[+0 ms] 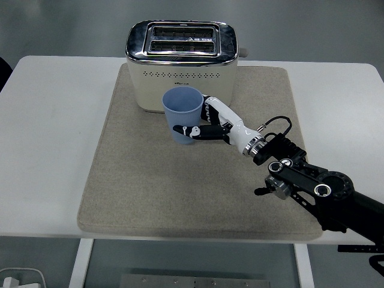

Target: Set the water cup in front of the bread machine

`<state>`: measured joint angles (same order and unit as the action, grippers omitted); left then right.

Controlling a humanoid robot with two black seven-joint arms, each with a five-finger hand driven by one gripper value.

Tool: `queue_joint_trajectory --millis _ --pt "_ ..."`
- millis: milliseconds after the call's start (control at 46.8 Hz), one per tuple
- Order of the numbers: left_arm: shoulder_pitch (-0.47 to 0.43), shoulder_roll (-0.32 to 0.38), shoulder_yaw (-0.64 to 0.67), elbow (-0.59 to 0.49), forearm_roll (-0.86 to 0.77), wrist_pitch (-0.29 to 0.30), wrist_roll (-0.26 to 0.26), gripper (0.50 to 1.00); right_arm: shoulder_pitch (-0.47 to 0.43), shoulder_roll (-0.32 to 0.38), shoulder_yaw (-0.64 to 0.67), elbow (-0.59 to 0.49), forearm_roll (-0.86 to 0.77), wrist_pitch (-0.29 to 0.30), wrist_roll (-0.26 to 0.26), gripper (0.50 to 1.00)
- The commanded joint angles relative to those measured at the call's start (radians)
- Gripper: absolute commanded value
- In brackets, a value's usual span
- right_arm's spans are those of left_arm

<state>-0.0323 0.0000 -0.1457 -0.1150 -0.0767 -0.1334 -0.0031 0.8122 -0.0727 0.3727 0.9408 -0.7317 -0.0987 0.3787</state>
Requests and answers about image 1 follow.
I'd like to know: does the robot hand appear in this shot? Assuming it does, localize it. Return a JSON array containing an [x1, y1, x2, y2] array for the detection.
[[172, 95, 266, 152]]

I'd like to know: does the light blue plastic cup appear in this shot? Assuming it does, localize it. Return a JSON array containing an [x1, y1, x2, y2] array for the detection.
[[161, 86, 205, 146]]

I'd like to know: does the cream and chrome toaster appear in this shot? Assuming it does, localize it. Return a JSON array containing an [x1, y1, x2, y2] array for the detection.
[[125, 20, 240, 115]]

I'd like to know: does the beige fabric mat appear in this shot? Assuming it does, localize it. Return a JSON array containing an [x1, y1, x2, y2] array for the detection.
[[76, 64, 325, 241]]

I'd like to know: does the white table leg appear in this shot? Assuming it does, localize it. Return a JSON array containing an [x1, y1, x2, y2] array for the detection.
[[68, 238, 95, 288], [293, 244, 316, 288]]

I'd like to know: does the black table control panel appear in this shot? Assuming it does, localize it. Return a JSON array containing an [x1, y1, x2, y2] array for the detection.
[[337, 244, 384, 253]]

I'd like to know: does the white rounded tray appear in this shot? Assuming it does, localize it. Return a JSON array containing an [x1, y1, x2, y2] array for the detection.
[[0, 267, 47, 288]]

